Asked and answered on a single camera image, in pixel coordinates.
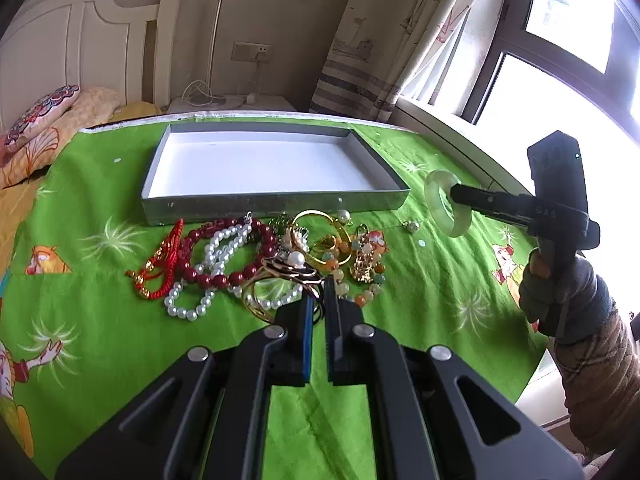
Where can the thin floor lamp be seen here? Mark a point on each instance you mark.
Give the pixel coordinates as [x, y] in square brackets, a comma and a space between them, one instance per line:
[209, 96]

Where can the green cartoon tablecloth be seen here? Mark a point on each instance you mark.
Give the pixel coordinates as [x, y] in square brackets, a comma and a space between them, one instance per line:
[78, 341]

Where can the pearl earring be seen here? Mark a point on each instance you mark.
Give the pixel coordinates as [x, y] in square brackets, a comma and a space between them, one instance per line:
[412, 226]
[344, 217]

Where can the white bedside table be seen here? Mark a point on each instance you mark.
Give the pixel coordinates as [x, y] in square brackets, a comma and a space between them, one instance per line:
[232, 102]

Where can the grey shallow tray box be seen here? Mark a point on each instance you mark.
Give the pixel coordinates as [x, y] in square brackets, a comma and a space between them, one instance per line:
[206, 170]

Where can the striped printed curtain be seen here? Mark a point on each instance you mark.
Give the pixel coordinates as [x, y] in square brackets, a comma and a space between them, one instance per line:
[381, 46]

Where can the yellow floral pillow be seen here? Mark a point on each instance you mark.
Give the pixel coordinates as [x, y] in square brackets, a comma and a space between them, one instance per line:
[93, 107]

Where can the green jade bangle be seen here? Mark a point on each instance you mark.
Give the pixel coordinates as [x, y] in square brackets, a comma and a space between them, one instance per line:
[452, 219]

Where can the patterned round cushion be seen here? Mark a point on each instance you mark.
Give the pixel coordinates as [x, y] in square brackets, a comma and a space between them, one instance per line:
[39, 117]

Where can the gold bangle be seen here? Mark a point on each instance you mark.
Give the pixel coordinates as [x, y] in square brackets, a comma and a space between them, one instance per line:
[324, 242]

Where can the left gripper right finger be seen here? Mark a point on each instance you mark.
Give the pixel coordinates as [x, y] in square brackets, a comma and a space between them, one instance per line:
[343, 360]

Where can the yellow bed sheet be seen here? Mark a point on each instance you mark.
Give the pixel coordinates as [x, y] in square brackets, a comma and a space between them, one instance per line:
[17, 200]

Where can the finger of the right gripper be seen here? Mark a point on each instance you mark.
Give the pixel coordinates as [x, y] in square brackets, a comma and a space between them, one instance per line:
[506, 207]

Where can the dark framed window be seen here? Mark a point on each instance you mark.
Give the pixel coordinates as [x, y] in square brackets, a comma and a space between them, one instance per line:
[592, 46]

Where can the wall power socket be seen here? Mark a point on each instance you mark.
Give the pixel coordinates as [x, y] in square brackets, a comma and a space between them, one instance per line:
[251, 52]

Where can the right plaid sleeve forearm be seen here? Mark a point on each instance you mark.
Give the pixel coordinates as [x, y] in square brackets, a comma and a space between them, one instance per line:
[600, 378]

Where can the grey gloved right hand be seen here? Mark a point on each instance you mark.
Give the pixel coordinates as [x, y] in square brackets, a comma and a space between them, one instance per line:
[579, 288]

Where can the white bed headboard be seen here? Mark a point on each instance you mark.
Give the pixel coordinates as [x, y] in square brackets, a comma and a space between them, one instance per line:
[91, 43]

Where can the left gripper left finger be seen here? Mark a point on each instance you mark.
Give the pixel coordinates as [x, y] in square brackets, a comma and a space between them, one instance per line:
[292, 361]

